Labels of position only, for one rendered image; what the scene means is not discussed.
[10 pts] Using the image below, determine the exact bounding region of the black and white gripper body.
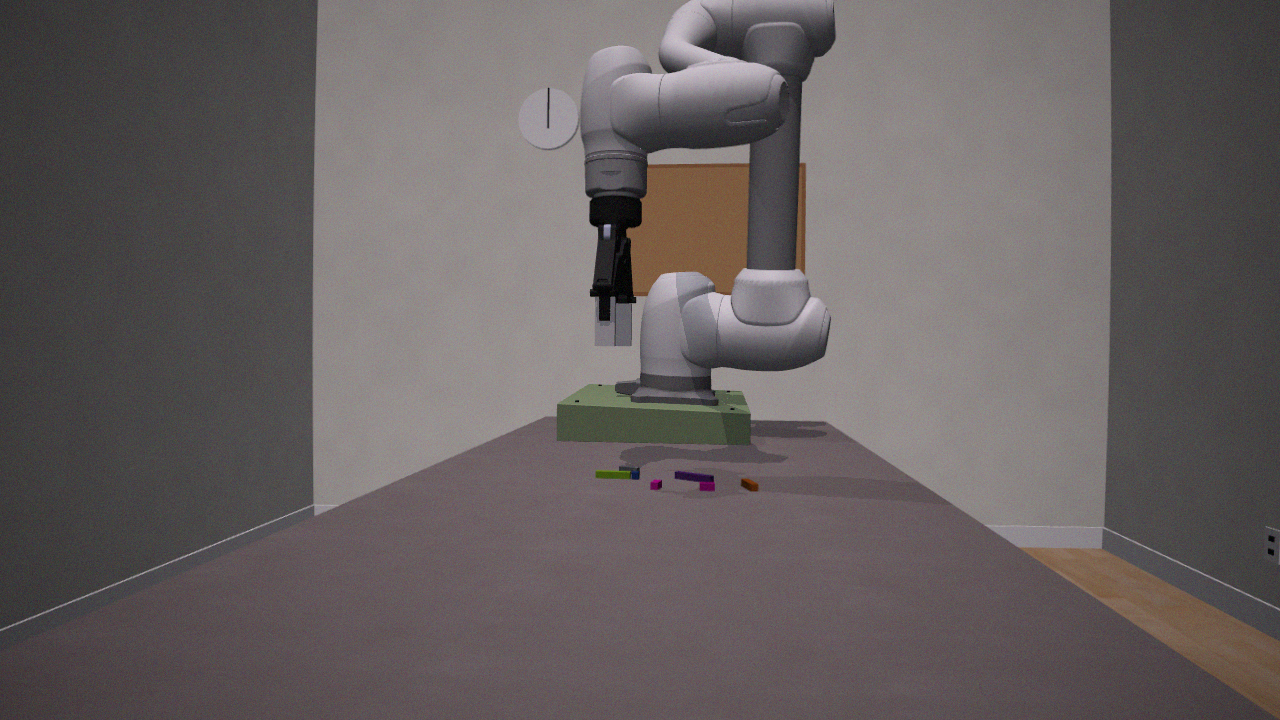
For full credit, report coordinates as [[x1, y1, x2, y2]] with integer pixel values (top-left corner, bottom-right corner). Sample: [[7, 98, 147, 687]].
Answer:
[[589, 195, 643, 252]]

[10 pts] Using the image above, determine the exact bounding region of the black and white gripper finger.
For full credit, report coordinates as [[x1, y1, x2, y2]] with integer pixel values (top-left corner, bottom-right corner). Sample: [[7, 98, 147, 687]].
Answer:
[[590, 225, 628, 346], [614, 238, 636, 346]]

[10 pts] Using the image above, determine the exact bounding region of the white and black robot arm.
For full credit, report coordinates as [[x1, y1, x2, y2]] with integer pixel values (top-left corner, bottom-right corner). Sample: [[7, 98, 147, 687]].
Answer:
[[580, 0, 836, 406]]

